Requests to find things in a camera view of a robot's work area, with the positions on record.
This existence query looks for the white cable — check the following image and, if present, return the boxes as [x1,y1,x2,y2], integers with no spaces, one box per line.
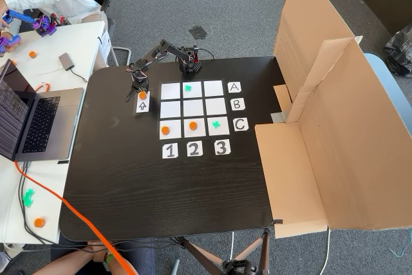
[317,228,332,275]

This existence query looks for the purple blue leader arm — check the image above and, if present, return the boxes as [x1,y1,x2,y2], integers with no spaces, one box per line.
[0,10,64,56]

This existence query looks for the dark floor socket plate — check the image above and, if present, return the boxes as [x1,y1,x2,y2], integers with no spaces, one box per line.
[189,25,209,40]

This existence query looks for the paper sheet number 3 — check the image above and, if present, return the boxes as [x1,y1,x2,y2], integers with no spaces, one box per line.
[214,139,231,156]

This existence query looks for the black cable bundle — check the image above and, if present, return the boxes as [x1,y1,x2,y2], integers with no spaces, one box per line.
[17,162,107,253]

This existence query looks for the brown cardboard screen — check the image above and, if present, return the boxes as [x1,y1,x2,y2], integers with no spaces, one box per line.
[254,0,412,240]

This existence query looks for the brown wooden tripod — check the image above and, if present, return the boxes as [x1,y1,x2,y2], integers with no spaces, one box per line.
[175,228,273,275]

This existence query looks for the paper sheet number 1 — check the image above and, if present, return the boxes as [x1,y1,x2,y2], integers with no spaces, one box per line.
[162,142,179,159]

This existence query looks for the grey usb hub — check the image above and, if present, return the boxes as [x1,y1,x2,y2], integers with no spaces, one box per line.
[58,52,88,82]

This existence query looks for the white metal table leg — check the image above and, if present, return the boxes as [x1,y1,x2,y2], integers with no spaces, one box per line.
[111,46,132,66]

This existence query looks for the paper sheet letter C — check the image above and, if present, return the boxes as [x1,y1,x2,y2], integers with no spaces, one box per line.
[232,117,249,133]

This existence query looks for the white paper grid square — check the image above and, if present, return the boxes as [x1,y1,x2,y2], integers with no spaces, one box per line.
[203,80,224,98]
[207,117,230,137]
[160,82,181,100]
[183,119,207,138]
[160,120,182,140]
[183,99,204,118]
[205,98,226,117]
[182,81,203,99]
[160,100,182,119]

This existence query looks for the white arrow paper sheet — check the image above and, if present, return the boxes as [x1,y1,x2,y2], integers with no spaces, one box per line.
[135,91,151,114]

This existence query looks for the grey tape piece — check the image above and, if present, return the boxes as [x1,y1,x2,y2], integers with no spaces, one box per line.
[270,111,288,124]

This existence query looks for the teal wire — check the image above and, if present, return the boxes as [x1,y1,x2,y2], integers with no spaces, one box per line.
[388,228,412,258]

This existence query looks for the person's right hand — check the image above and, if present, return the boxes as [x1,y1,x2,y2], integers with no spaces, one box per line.
[0,32,22,53]

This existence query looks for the black plastic bag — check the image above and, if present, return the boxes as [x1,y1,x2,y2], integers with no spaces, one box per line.
[382,23,412,78]

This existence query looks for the grey open laptop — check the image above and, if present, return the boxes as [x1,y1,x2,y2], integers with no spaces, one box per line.
[0,59,85,162]

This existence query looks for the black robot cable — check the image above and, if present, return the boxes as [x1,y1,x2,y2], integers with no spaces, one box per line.
[196,48,216,61]

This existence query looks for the person in jeans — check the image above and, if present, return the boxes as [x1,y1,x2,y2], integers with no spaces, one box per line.
[32,238,158,275]

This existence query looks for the person's left hand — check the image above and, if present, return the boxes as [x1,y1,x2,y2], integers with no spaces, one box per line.
[0,0,11,30]

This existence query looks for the paper sheet number 2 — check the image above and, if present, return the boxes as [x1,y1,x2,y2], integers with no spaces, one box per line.
[186,141,203,157]

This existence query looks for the thick orange cable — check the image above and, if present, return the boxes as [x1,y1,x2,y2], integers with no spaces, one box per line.
[13,160,139,275]

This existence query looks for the white printed paper card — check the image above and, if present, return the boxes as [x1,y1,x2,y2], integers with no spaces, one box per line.
[97,28,113,60]

